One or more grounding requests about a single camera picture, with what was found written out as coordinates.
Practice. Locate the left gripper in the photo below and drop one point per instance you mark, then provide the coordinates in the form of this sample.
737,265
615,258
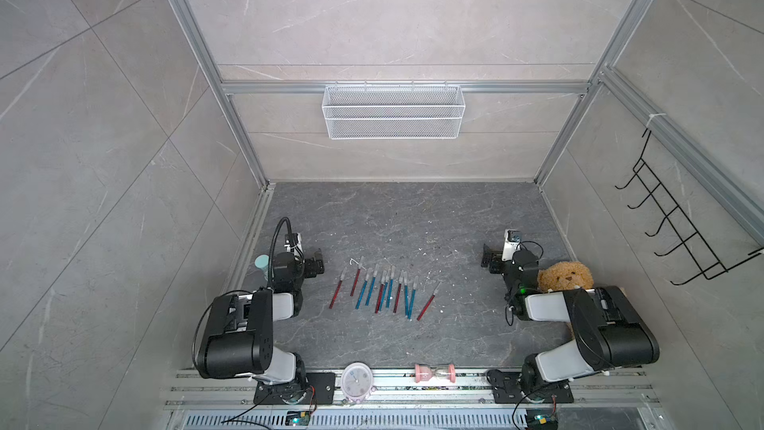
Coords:
313,263

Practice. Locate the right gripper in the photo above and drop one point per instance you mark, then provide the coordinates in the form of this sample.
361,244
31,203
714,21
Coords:
493,258

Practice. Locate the blue carving knife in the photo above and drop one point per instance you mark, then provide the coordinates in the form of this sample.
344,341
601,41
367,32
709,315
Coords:
410,289
389,287
371,285
363,289

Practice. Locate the red carving knife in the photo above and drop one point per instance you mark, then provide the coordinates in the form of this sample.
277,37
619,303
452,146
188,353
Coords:
429,302
381,293
358,268
398,292
337,290

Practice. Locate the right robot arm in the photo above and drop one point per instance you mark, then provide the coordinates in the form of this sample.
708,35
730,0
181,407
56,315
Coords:
607,331

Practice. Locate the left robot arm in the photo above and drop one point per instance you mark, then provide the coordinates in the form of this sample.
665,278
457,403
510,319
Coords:
238,338

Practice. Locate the teal hourglass timer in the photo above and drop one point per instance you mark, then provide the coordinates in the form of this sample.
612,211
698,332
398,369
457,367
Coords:
262,263

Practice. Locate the brown teddy bear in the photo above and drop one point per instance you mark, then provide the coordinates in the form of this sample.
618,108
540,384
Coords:
564,276

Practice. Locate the pink hourglass timer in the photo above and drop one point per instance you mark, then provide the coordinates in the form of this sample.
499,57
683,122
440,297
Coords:
438,372

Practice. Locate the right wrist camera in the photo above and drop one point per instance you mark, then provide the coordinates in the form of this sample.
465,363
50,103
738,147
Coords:
511,243

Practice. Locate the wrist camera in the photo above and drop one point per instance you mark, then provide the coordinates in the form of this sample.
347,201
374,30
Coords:
293,243
511,243

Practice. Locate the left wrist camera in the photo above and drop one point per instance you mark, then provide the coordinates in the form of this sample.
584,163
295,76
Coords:
293,243

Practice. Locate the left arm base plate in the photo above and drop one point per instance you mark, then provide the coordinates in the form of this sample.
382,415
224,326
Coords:
313,388

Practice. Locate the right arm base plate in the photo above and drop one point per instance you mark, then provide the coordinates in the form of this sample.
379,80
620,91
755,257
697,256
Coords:
512,387

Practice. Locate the white wire mesh basket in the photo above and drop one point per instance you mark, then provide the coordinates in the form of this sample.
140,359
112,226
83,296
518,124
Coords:
393,112

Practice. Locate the black wire hook rack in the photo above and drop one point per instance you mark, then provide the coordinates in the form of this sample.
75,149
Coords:
707,263

